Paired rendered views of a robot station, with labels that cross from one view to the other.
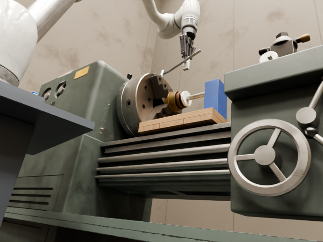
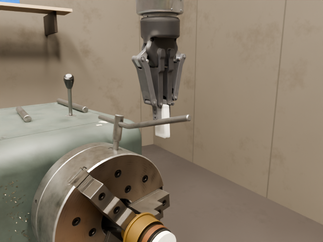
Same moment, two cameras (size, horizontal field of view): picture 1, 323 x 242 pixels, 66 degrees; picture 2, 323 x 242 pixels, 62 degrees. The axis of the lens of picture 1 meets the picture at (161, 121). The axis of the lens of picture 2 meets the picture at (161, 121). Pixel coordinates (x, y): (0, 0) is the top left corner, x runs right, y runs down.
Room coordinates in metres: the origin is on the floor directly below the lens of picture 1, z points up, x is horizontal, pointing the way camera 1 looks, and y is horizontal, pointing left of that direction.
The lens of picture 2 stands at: (0.48, -0.13, 1.45)
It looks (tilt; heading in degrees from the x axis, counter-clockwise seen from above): 13 degrees down; 5
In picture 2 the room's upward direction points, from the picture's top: straight up
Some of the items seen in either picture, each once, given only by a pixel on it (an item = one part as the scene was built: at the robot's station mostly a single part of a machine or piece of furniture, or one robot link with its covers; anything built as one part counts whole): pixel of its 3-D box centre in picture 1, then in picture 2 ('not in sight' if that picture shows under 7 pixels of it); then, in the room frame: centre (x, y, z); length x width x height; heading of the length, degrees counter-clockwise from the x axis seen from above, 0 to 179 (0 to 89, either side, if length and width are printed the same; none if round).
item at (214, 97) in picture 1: (215, 109); not in sight; (0.85, -0.20, 1.00); 0.08 x 0.06 x 0.23; 139
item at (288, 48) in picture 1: (283, 63); not in sight; (0.62, -0.36, 1.07); 0.07 x 0.07 x 0.10; 49
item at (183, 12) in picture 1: (188, 13); not in sight; (1.02, -0.07, 1.66); 0.13 x 0.11 x 0.16; 38
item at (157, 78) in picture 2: (186, 47); (156, 78); (1.01, -0.08, 1.41); 0.04 x 0.01 x 0.11; 50
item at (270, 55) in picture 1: (268, 60); not in sight; (0.48, -0.24, 0.95); 0.07 x 0.04 x 0.04; 139
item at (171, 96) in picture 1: (176, 101); (145, 236); (0.98, -0.05, 1.08); 0.09 x 0.09 x 0.09; 49
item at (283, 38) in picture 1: (283, 45); not in sight; (0.62, -0.36, 1.14); 0.08 x 0.08 x 0.03
